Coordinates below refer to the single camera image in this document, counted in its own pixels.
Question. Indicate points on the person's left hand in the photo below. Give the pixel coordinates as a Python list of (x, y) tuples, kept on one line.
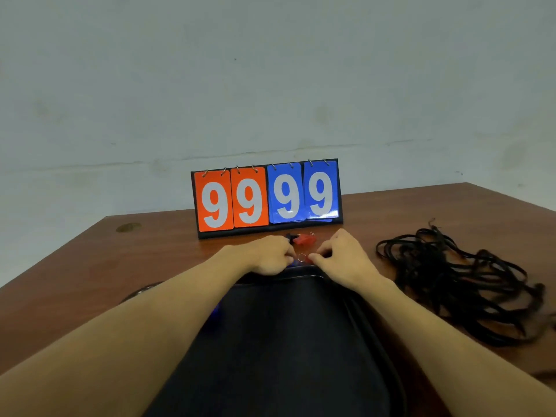
[(260, 256)]

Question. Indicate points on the person's right hand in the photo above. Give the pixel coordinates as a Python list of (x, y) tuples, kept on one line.
[(347, 264)]

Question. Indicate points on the black plastic tray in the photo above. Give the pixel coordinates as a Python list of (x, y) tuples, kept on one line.
[(282, 343)]

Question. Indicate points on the person's right forearm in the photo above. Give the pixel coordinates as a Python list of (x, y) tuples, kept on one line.
[(456, 343)]

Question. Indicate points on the person's left forearm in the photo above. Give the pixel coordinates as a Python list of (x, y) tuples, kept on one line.
[(108, 343)]

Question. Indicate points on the orange and blue flip scoreboard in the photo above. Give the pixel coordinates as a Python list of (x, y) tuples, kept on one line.
[(265, 197)]

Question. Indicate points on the brown wooden desk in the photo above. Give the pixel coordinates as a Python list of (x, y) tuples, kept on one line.
[(87, 264)]

